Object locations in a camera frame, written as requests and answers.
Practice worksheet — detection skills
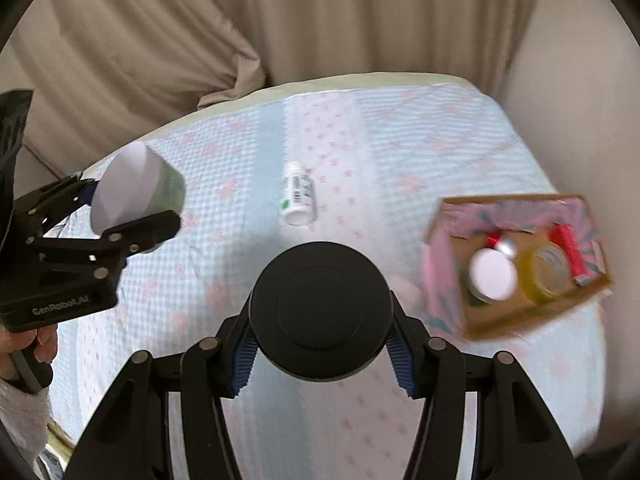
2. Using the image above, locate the white-lid light green jar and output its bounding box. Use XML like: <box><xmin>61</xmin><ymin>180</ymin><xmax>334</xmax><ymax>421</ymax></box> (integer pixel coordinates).
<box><xmin>90</xmin><ymin>141</ymin><xmax>186</xmax><ymax>235</ymax></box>

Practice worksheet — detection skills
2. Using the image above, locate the black-lid white jar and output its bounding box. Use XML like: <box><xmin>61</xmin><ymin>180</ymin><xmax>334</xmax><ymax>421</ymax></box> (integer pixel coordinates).
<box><xmin>248</xmin><ymin>242</ymin><xmax>393</xmax><ymax>382</ymax></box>

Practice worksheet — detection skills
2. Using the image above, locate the beige curtain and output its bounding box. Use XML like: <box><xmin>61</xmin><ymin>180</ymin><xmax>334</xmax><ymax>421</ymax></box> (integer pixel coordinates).
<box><xmin>1</xmin><ymin>0</ymin><xmax>535</xmax><ymax>176</ymax></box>

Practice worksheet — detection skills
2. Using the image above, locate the white vitamin bottle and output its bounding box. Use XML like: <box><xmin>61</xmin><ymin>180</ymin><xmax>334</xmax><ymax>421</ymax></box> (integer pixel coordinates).
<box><xmin>280</xmin><ymin>162</ymin><xmax>316</xmax><ymax>226</ymax></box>

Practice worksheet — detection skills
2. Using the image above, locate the red-lid small jar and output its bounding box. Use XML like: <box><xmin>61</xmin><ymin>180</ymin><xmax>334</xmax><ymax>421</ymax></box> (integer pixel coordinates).
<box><xmin>485</xmin><ymin>230</ymin><xmax>518</xmax><ymax>259</ymax></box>

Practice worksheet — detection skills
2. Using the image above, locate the blue checked floral bedsheet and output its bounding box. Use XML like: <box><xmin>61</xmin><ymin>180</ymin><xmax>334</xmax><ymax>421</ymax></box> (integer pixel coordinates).
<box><xmin>46</xmin><ymin>81</ymin><xmax>609</xmax><ymax>480</ymax></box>

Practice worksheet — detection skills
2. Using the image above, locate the white fuzzy sleeve forearm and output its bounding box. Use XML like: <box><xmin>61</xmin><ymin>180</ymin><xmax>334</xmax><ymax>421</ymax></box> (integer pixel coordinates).
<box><xmin>0</xmin><ymin>380</ymin><xmax>50</xmax><ymax>468</ymax></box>

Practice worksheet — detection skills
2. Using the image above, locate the red rectangular box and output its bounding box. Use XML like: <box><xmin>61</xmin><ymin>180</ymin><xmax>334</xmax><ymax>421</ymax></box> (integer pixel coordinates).
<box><xmin>548</xmin><ymin>223</ymin><xmax>589</xmax><ymax>286</ymax></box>

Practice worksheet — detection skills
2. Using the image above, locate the white-lid dark green jar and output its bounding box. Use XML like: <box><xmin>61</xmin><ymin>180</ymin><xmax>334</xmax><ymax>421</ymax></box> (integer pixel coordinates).
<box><xmin>468</xmin><ymin>248</ymin><xmax>518</xmax><ymax>304</ymax></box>

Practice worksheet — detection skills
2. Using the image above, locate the person's left hand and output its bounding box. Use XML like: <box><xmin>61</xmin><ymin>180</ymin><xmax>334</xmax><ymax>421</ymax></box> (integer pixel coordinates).
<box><xmin>0</xmin><ymin>323</ymin><xmax>60</xmax><ymax>384</ymax></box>

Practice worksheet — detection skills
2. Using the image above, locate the yellow tape roll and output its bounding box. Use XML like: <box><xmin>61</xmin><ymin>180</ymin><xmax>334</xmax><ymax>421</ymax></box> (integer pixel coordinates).
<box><xmin>515</xmin><ymin>242</ymin><xmax>573</xmax><ymax>304</ymax></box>

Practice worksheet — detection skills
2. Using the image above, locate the light green mattress pad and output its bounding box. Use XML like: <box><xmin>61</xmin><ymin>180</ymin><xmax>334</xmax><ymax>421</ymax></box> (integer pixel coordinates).
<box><xmin>81</xmin><ymin>71</ymin><xmax>476</xmax><ymax>181</ymax></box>

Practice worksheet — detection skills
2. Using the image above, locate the pink cardboard box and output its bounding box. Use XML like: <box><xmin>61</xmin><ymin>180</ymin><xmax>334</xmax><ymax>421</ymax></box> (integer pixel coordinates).
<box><xmin>422</xmin><ymin>194</ymin><xmax>612</xmax><ymax>339</ymax></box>

